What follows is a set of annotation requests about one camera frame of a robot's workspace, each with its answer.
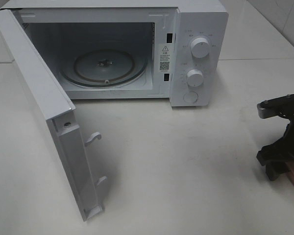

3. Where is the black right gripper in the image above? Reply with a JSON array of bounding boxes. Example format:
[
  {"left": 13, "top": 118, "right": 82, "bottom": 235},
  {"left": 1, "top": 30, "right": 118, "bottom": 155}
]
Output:
[{"left": 256, "top": 93, "right": 294, "bottom": 182}]

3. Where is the white microwave oven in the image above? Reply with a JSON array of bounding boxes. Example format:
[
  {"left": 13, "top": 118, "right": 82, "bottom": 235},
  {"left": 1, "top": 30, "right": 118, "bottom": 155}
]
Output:
[{"left": 0, "top": 0, "right": 228, "bottom": 220}]

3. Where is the glass microwave turntable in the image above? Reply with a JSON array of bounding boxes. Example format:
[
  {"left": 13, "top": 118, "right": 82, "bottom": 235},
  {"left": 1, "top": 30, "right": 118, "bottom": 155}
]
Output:
[{"left": 60, "top": 49, "right": 148, "bottom": 88}]

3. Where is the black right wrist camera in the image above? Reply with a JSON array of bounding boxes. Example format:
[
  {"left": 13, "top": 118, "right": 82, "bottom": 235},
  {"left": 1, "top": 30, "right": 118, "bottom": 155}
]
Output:
[{"left": 257, "top": 94, "right": 294, "bottom": 119}]

